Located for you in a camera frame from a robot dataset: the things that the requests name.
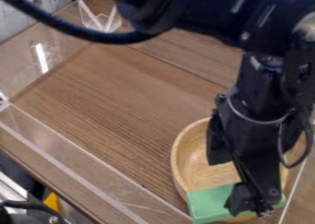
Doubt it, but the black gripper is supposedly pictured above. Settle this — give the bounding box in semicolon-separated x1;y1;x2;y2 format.
206;93;307;217

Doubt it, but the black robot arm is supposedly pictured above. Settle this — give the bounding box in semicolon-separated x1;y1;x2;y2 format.
80;0;315;215

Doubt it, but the brown wooden bowl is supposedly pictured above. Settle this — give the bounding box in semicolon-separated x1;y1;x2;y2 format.
170;116;290;224

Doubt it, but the green rectangular block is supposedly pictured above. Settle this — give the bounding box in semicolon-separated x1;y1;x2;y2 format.
186;183;287;224

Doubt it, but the clear acrylic enclosure wall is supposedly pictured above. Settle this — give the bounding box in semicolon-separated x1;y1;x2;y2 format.
0;0;315;224

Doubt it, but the black cable lower left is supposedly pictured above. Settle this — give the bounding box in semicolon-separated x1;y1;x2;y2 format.
0;199;63;219

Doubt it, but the yellow black clamp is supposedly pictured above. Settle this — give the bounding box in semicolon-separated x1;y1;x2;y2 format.
43;193;60;212

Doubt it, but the clear acrylic corner bracket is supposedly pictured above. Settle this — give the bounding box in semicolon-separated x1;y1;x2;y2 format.
78;0;122;33

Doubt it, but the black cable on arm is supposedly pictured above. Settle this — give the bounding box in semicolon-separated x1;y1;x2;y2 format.
0;0;166;46

